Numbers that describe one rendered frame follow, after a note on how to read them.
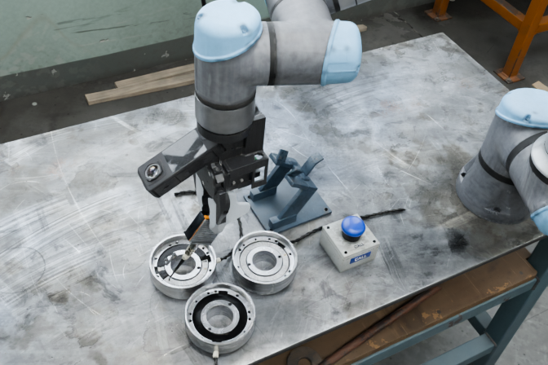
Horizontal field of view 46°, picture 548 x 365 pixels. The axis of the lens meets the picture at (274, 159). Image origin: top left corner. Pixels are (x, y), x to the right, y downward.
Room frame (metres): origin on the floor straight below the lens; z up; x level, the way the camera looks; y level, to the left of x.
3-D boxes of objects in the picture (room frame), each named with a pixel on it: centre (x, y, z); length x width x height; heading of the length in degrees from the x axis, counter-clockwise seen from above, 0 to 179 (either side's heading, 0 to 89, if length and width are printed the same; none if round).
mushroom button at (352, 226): (0.68, -0.14, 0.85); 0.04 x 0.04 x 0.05
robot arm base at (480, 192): (0.86, -0.43, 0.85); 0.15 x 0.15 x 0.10
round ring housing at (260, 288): (0.62, 0.00, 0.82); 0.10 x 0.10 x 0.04
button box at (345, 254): (0.68, -0.15, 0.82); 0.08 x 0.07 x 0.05; 122
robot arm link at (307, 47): (0.65, -0.03, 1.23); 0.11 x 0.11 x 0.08; 12
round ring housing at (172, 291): (0.59, 0.12, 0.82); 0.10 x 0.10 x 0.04
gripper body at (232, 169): (0.62, 0.06, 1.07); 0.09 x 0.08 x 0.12; 123
